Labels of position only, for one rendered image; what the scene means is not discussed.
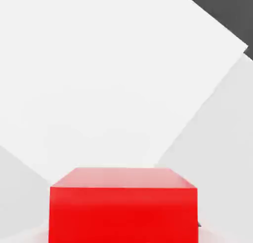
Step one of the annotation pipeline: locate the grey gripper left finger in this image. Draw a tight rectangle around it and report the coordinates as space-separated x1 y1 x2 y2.
33 226 50 243

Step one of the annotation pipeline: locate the small red cube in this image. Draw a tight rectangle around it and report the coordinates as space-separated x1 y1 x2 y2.
48 167 199 243

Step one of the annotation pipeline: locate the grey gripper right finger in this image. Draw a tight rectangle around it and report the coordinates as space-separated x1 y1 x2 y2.
197 220 219 243

